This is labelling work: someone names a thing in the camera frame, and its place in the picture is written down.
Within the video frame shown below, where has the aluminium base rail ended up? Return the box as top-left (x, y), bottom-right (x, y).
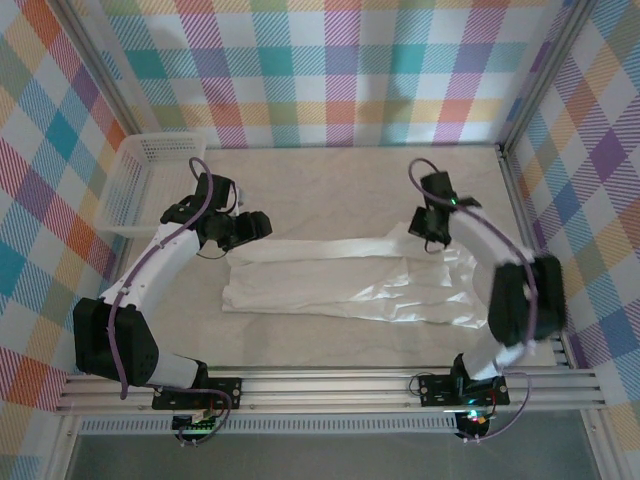
top-left (54, 367), bottom-right (607, 415)

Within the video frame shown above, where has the aluminium frame side bar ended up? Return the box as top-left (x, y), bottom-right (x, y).
top-left (498, 143), bottom-right (572, 371)

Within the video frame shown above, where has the grey slotted cable duct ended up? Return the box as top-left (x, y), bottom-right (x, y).
top-left (78, 417), bottom-right (460, 437)

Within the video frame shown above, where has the aluminium frame post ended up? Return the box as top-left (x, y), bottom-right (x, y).
top-left (52, 0), bottom-right (144, 137)
top-left (497, 0), bottom-right (594, 156)

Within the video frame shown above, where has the white t-shirt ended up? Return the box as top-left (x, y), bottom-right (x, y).
top-left (219, 222), bottom-right (489, 330)

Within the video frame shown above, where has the white perforated plastic basket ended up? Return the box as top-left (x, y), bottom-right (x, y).
top-left (97, 133), bottom-right (208, 239)

